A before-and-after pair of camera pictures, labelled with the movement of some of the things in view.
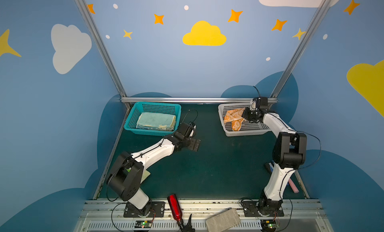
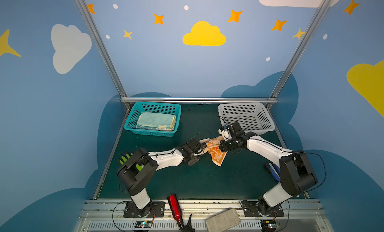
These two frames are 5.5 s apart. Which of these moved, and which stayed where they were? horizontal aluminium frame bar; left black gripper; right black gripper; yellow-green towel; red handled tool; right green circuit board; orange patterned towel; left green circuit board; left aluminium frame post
Moved: orange patterned towel; right black gripper; left black gripper
Stayed: right green circuit board; left aluminium frame post; yellow-green towel; left green circuit board; horizontal aluminium frame bar; red handled tool
